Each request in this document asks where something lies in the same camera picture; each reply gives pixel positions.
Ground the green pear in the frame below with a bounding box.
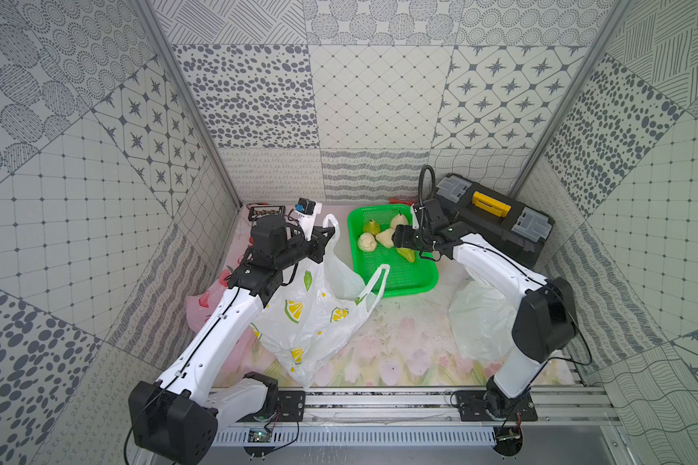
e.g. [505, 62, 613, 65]
[396, 248, 417, 264]

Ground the pale beige pear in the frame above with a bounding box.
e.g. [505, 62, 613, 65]
[357, 232, 377, 253]

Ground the white plastic bag lemon print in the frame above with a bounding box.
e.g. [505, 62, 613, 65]
[448, 281, 517, 363]

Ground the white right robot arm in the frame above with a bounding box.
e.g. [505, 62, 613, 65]
[393, 223, 577, 422]

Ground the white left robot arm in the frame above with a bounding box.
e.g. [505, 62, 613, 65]
[125, 213, 339, 464]

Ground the yellow-green small pear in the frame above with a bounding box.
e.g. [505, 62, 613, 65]
[363, 220, 382, 236]

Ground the green plastic basket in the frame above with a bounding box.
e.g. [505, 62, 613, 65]
[347, 205, 438, 298]

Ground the red plastic bag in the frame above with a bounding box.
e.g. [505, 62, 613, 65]
[389, 198, 415, 205]

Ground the black smartphone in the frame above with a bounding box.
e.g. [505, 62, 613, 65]
[248, 205, 285, 222]

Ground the black toolbox yellow latch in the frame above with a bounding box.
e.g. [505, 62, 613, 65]
[434, 174, 555, 269]

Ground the black corrugated cable hose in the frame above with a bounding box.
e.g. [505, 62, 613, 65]
[417, 165, 436, 207]

